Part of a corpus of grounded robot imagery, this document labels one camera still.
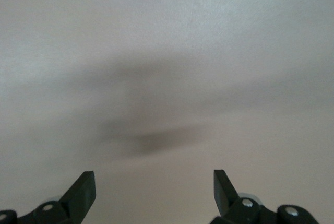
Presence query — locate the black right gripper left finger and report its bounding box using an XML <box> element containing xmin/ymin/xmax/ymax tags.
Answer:
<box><xmin>0</xmin><ymin>171</ymin><xmax>97</xmax><ymax>224</ymax></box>

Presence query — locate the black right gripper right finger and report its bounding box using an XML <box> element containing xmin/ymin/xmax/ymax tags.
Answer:
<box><xmin>210</xmin><ymin>169</ymin><xmax>320</xmax><ymax>224</ymax></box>

